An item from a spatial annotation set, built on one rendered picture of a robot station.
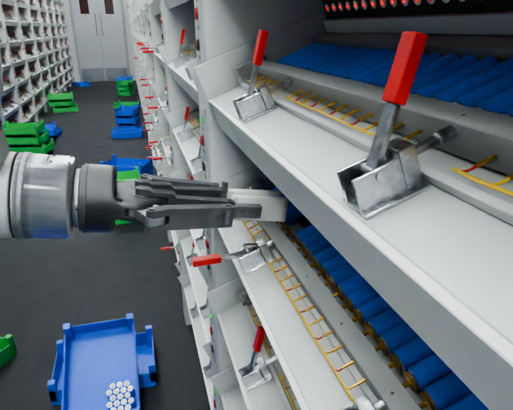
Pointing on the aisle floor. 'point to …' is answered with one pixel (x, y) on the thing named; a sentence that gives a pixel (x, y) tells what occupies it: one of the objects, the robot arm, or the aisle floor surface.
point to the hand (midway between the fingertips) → (256, 204)
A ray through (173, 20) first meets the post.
